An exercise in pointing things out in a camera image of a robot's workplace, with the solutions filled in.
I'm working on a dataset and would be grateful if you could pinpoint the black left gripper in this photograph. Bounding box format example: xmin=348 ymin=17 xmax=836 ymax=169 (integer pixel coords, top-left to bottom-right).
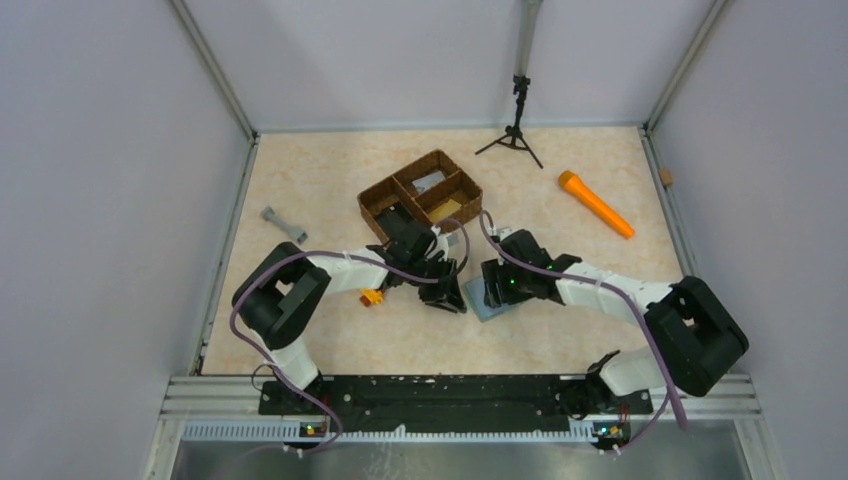
xmin=405 ymin=255 xmax=467 ymax=313

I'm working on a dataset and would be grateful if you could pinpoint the green card holder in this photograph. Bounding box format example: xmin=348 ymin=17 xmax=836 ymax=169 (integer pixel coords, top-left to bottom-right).
xmin=461 ymin=274 xmax=525 ymax=324

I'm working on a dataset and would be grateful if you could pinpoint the grey striped credit card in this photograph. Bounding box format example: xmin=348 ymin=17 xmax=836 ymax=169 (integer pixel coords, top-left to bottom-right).
xmin=411 ymin=170 xmax=446 ymax=195

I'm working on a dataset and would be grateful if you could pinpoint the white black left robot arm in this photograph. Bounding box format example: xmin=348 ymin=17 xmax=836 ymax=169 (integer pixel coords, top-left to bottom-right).
xmin=231 ymin=221 xmax=469 ymax=414

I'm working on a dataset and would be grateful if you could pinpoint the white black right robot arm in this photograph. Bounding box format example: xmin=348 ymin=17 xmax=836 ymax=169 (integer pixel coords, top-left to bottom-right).
xmin=481 ymin=227 xmax=750 ymax=412

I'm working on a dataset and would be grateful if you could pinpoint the yellow card in basket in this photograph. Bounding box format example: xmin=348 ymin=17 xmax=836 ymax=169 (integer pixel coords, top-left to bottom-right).
xmin=427 ymin=199 xmax=462 ymax=224

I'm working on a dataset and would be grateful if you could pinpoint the black item in basket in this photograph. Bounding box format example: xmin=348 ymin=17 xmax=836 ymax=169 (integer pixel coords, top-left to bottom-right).
xmin=375 ymin=202 xmax=414 ymax=239

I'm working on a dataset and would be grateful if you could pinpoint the brown wicker divided basket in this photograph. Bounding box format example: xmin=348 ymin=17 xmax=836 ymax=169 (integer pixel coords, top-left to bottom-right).
xmin=357 ymin=149 xmax=483 ymax=242

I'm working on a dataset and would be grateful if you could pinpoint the orange red toy block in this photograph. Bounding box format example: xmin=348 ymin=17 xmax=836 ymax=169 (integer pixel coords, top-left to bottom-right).
xmin=360 ymin=289 xmax=384 ymax=307

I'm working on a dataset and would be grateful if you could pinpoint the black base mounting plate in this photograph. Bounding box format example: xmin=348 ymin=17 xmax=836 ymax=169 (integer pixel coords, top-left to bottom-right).
xmin=258 ymin=374 xmax=654 ymax=435

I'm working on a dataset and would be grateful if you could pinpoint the orange flashlight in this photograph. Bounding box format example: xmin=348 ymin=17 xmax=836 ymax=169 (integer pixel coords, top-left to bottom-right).
xmin=557 ymin=170 xmax=635 ymax=239

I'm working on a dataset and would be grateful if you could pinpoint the small wooden block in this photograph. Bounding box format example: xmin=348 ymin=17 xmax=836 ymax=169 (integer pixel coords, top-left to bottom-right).
xmin=658 ymin=167 xmax=674 ymax=188

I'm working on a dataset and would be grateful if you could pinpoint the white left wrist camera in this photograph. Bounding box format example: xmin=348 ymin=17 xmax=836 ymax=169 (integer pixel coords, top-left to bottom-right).
xmin=428 ymin=226 xmax=459 ymax=257

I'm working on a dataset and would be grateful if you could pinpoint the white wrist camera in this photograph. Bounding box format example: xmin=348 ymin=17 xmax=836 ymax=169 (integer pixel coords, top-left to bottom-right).
xmin=490 ymin=227 xmax=517 ymax=244
xmin=428 ymin=226 xmax=459 ymax=257

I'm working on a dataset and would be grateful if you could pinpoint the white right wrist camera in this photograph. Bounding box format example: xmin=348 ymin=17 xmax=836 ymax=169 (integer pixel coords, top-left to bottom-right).
xmin=490 ymin=227 xmax=517 ymax=244

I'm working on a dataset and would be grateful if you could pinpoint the black camera tripod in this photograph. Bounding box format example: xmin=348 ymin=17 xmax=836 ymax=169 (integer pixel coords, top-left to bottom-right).
xmin=474 ymin=75 xmax=544 ymax=169

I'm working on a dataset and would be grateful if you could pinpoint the aluminium frame rail front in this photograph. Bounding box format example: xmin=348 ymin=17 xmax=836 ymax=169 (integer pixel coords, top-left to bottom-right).
xmin=158 ymin=374 xmax=763 ymax=444

